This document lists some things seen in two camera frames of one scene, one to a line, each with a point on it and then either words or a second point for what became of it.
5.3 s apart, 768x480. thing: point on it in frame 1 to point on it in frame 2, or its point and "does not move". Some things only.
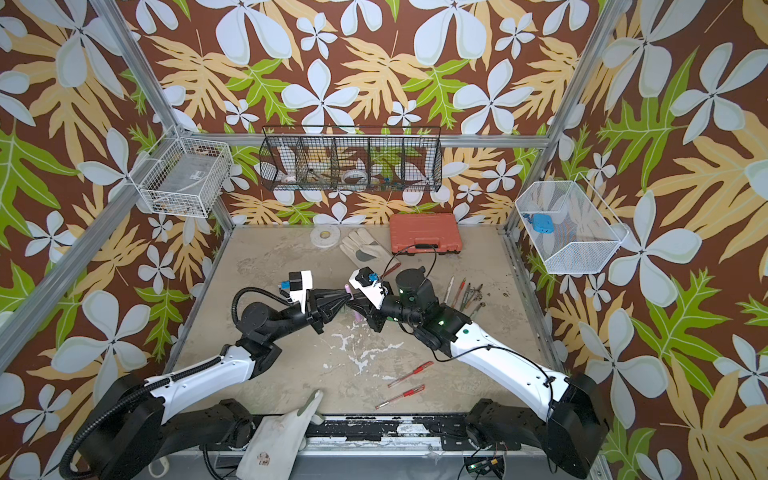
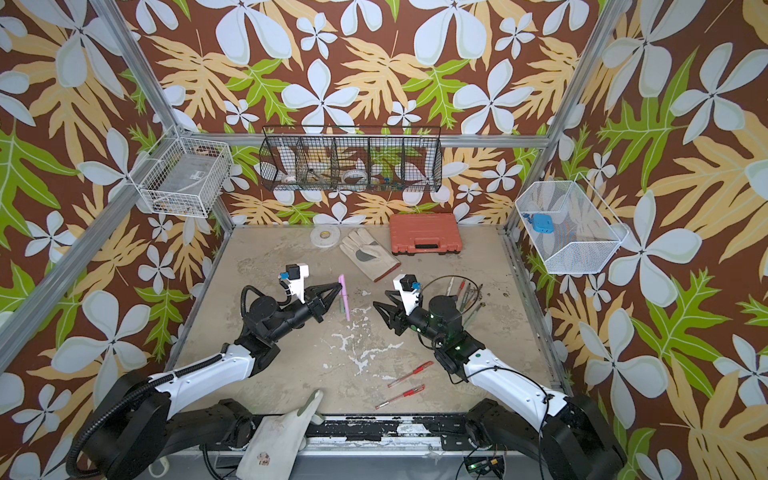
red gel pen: [405, 394] does not move
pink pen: [358, 318] to [342, 285]
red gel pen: [416, 371] does not move
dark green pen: [462, 307] does not move
